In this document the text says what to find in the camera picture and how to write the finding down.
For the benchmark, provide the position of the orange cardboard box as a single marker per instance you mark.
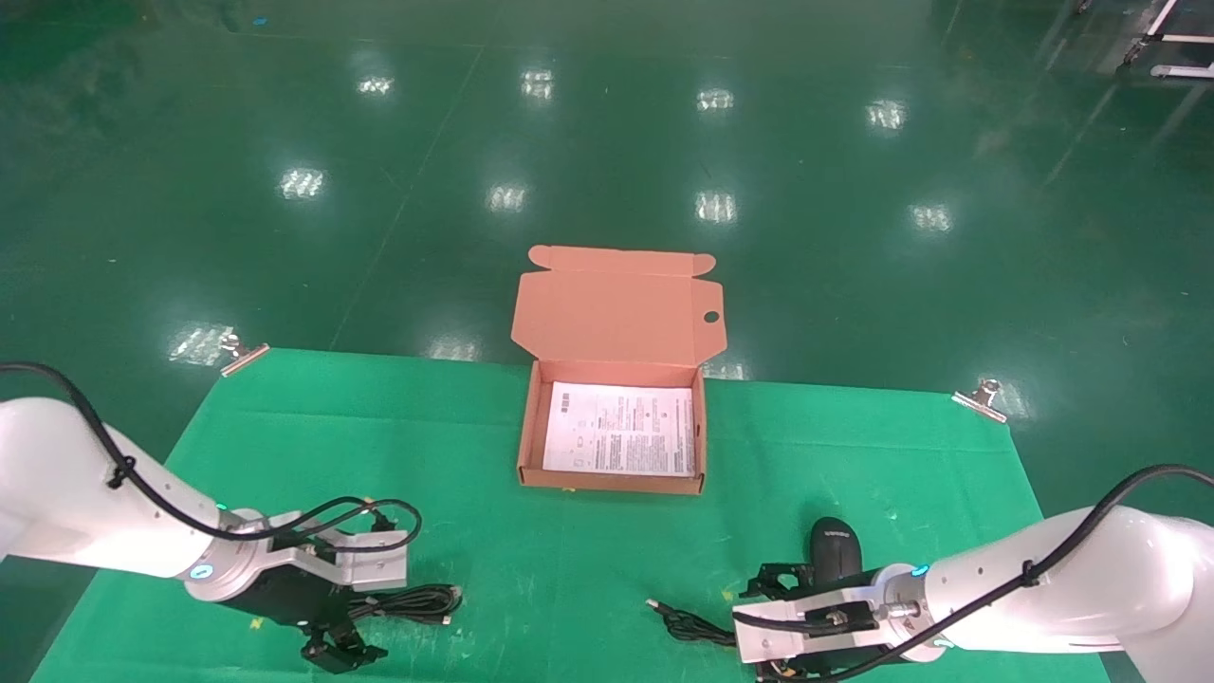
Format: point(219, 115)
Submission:
point(616, 313)

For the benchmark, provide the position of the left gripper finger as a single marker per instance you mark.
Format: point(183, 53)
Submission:
point(346, 655)

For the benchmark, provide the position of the green table mat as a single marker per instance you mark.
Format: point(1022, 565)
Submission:
point(569, 569)

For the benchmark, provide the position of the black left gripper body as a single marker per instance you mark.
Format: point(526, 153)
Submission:
point(294, 599)

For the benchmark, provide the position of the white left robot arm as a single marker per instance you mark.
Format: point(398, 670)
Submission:
point(66, 503)

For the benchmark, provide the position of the white printed instruction sheet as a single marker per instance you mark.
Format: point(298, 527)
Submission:
point(616, 432)

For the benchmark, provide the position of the white metal frame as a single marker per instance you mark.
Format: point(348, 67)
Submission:
point(1186, 39)

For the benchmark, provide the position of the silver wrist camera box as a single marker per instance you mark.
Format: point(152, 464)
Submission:
point(768, 640)
point(375, 567)

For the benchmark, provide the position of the metal binder clip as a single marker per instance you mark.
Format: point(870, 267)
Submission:
point(982, 403)
point(242, 359)

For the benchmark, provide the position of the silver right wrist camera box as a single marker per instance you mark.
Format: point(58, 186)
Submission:
point(768, 640)

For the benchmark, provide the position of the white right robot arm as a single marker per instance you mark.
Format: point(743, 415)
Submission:
point(1091, 588)

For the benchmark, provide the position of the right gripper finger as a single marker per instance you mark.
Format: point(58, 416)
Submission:
point(780, 579)

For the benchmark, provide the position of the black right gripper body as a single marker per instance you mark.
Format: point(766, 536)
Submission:
point(844, 656)

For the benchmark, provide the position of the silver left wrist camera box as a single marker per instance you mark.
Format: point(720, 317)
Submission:
point(375, 567)

